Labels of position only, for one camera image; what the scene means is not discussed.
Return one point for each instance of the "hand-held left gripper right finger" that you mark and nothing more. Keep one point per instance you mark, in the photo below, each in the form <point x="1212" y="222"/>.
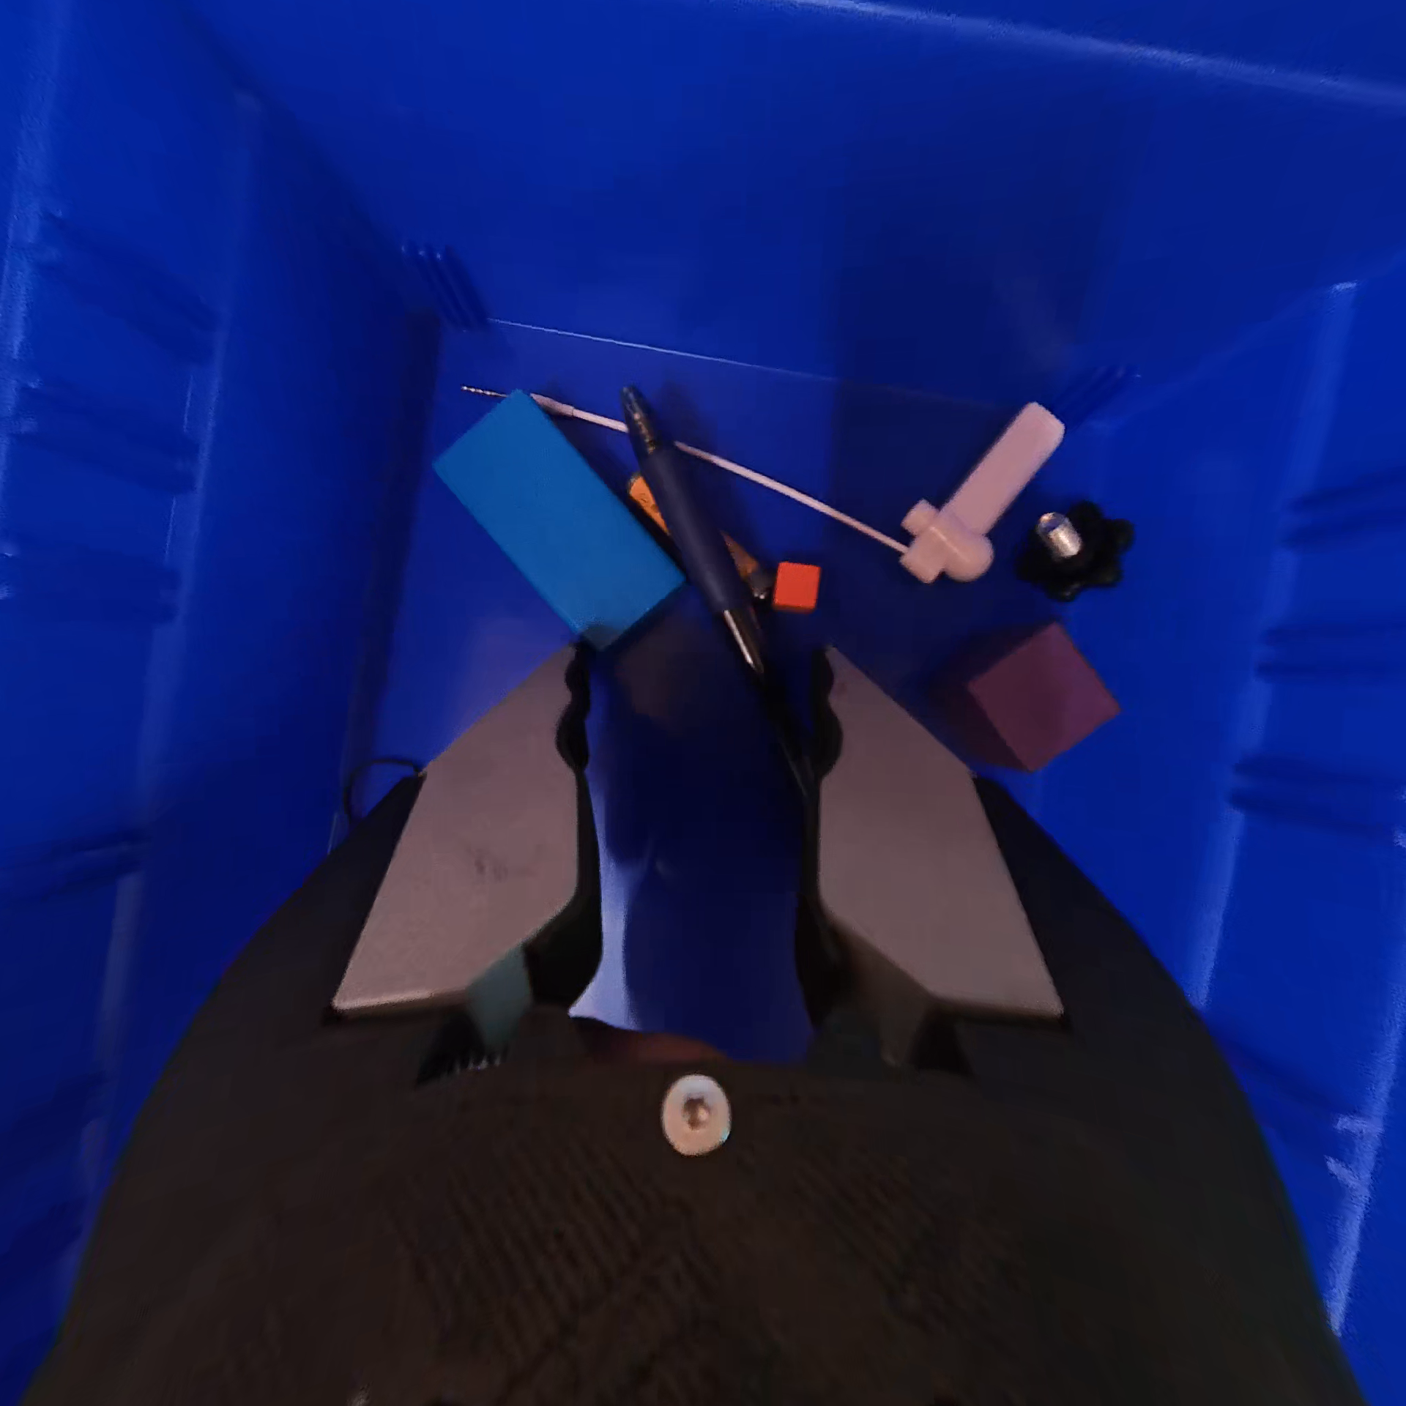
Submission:
<point x="934" y="878"/>

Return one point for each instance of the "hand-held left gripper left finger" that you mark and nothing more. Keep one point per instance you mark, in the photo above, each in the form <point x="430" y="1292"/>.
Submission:
<point x="472" y="878"/>

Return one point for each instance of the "orange battery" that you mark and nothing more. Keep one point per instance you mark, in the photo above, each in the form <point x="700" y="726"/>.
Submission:
<point x="747" y="571"/>

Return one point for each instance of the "long teal block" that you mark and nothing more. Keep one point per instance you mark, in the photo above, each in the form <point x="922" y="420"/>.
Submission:
<point x="549" y="515"/>

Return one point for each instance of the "blue plastic bin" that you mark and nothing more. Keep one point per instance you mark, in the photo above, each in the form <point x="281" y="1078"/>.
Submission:
<point x="275" y="549"/>

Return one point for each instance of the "dark blue pen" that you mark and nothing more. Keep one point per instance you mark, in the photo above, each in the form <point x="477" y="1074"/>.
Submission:
<point x="686" y="515"/>

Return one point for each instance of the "black thread scrap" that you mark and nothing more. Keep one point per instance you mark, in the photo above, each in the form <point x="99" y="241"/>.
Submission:
<point x="357" y="775"/>

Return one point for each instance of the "purple cube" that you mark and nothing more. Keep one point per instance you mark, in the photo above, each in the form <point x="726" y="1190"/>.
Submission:
<point x="1033" y="703"/>

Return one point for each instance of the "red cube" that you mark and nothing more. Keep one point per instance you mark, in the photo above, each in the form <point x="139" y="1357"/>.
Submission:
<point x="797" y="586"/>

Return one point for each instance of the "black star knob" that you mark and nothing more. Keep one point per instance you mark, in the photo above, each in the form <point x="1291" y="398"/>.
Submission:
<point x="1081" y="559"/>

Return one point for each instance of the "white T-shaped plastic piece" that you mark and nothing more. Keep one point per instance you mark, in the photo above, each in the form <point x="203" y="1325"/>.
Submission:
<point x="988" y="494"/>

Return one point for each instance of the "thin white rod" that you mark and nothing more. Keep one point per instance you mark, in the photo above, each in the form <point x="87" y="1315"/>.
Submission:
<point x="790" y="488"/>

